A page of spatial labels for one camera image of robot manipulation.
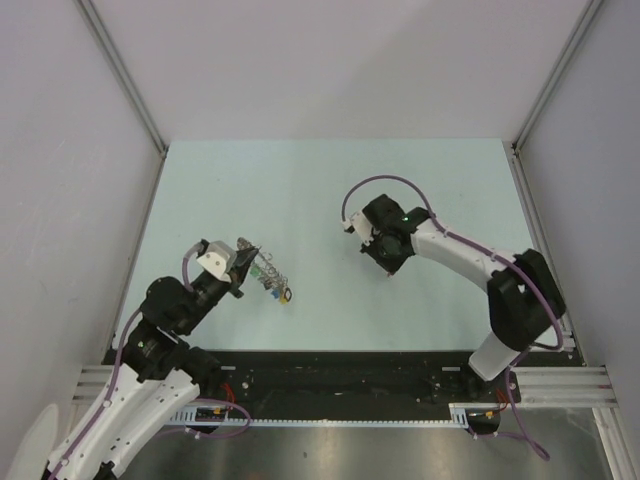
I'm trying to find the white cable duct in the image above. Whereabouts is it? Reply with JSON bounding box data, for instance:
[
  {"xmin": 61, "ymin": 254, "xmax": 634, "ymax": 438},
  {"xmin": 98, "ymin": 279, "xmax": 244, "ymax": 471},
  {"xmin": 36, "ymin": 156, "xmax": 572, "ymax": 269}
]
[{"xmin": 165, "ymin": 405, "xmax": 499, "ymax": 431}]

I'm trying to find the right aluminium frame post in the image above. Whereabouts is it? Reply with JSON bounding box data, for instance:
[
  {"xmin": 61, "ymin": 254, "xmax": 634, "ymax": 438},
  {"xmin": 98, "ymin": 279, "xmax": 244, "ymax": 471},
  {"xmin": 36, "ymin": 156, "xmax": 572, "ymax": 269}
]
[{"xmin": 510, "ymin": 0, "xmax": 606, "ymax": 154}]

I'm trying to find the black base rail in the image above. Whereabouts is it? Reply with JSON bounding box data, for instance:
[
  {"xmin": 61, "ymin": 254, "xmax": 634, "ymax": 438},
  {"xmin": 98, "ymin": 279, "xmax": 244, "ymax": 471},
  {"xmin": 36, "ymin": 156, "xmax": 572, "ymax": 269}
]
[{"xmin": 102, "ymin": 349, "xmax": 584, "ymax": 424}]

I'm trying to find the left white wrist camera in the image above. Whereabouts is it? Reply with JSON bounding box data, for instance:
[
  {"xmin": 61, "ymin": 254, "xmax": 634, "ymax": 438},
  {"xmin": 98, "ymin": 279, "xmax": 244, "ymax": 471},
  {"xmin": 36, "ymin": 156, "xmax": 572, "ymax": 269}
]
[{"xmin": 196, "ymin": 241, "xmax": 237, "ymax": 283}]

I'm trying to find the metal key organizer ring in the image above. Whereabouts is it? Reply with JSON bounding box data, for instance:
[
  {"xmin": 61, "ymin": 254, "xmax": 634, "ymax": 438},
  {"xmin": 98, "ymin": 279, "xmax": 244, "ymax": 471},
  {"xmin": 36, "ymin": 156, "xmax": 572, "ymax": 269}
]
[{"xmin": 235, "ymin": 237, "xmax": 294, "ymax": 301}]

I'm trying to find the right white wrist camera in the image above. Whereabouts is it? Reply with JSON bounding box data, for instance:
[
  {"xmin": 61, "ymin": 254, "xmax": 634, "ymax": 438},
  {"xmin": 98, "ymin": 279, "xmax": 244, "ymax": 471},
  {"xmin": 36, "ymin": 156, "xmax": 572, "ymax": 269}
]
[{"xmin": 342, "ymin": 210, "xmax": 374, "ymax": 246}]

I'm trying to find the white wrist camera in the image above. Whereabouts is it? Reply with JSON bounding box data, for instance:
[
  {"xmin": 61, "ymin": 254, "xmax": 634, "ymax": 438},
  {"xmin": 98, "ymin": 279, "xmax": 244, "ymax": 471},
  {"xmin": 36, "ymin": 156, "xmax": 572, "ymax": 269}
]
[
  {"xmin": 196, "ymin": 241, "xmax": 237, "ymax": 283},
  {"xmin": 342, "ymin": 210, "xmax": 374, "ymax": 246}
]

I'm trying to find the aluminium frame post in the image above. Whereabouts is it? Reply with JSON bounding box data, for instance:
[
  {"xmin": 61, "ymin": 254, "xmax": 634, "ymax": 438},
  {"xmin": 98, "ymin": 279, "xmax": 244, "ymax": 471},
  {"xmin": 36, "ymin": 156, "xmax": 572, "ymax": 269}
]
[
  {"xmin": 510, "ymin": 0, "xmax": 606, "ymax": 154},
  {"xmin": 73, "ymin": 0, "xmax": 168, "ymax": 159}
]

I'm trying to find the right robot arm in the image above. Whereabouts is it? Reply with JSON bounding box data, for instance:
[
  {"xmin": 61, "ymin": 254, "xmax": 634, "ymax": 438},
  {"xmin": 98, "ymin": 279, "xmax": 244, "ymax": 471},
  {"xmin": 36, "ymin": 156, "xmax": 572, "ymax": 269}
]
[{"xmin": 343, "ymin": 194, "xmax": 566, "ymax": 401}]

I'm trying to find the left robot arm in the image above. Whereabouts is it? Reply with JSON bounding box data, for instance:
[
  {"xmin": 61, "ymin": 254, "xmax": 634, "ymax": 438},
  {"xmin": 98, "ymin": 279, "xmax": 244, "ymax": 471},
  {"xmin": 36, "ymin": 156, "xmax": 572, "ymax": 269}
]
[{"xmin": 42, "ymin": 240, "xmax": 259, "ymax": 479}]

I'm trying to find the left aluminium frame post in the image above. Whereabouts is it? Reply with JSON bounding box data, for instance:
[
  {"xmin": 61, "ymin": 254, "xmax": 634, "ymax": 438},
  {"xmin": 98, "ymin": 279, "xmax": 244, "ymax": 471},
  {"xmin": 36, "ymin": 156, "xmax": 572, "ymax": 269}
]
[{"xmin": 73, "ymin": 0, "xmax": 168, "ymax": 159}]

